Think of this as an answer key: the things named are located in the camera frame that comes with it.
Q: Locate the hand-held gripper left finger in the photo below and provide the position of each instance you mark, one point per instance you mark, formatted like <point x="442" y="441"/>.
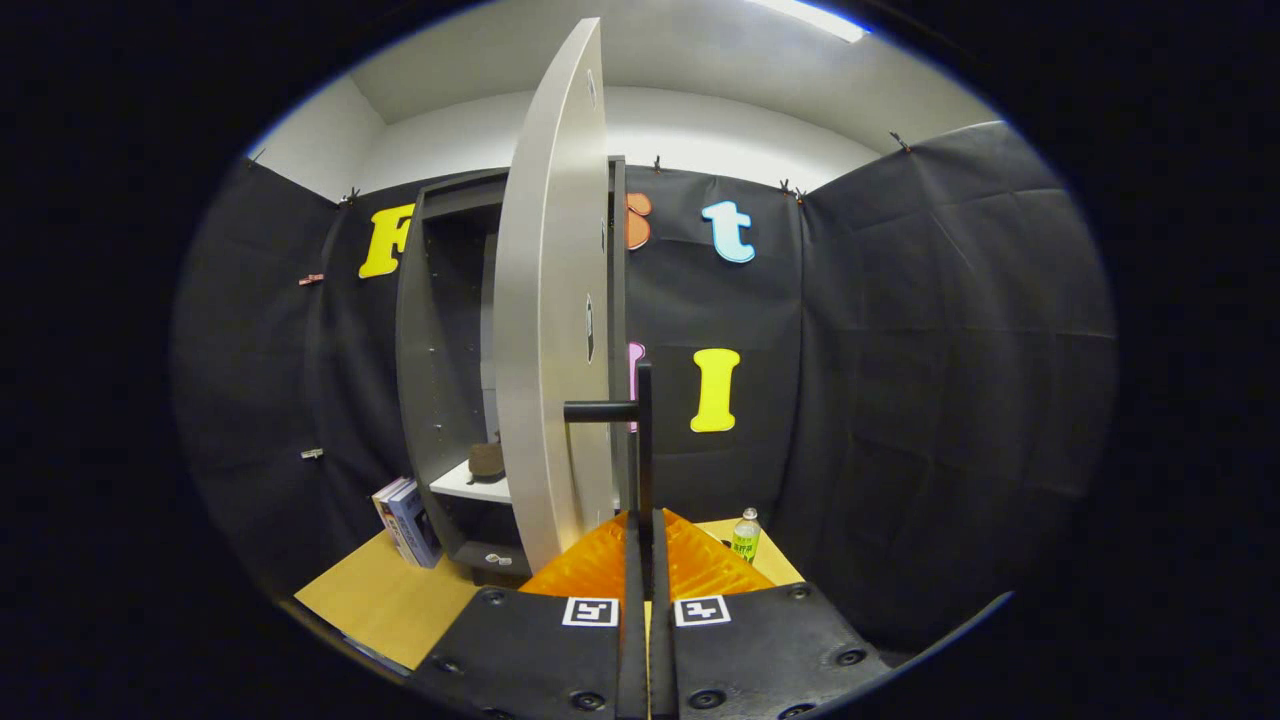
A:
<point x="632" y="650"/>

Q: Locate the grey shoe cabinet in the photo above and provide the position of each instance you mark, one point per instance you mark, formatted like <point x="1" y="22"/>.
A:
<point x="440" y="330"/>

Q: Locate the long ceiling light strip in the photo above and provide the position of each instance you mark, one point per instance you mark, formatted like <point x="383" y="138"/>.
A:
<point x="815" y="18"/>

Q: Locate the brown fuzzy shoe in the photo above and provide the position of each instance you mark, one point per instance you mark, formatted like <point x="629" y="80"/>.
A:
<point x="487" y="462"/>

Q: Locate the clear bottle green label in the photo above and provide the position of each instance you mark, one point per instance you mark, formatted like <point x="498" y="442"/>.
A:
<point x="745" y="545"/>

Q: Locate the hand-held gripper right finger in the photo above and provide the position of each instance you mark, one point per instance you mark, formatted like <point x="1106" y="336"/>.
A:
<point x="662" y="650"/>

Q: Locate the white cabinet shelf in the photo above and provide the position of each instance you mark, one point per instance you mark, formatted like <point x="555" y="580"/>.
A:
<point x="470" y="487"/>

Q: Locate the beige shoe cabinet door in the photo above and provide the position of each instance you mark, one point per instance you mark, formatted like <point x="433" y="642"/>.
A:
<point x="545" y="300"/>

